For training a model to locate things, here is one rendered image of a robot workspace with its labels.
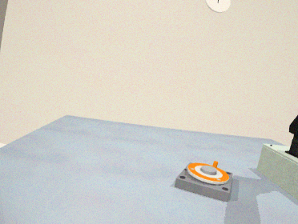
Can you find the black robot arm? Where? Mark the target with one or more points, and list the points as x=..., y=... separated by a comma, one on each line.
x=293, y=129

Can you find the orange round plate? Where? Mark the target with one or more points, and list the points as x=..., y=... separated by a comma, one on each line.
x=219, y=178

